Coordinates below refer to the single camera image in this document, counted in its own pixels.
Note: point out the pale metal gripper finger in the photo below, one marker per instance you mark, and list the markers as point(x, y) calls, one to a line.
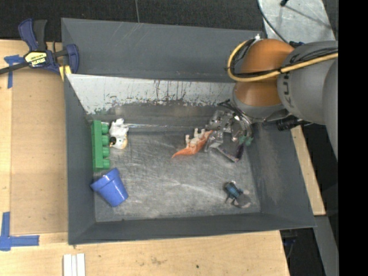
point(225, 150)
point(216, 121)

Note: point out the orange toy dinosaur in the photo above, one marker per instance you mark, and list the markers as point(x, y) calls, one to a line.
point(195, 147)

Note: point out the blue and grey toy figure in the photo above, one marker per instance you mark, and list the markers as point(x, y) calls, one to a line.
point(237, 195)

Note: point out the grey metal bin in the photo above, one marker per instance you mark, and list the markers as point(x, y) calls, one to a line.
point(172, 188)

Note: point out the white toy animal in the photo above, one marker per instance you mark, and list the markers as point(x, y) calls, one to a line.
point(118, 134)

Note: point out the green toy building brick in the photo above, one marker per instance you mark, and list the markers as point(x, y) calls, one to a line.
point(99, 145)

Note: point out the blue plastic flower pot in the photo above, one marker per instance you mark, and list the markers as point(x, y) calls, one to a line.
point(110, 187)

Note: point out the black cylinder on white bracket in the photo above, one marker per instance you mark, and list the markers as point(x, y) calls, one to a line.
point(287, 123)

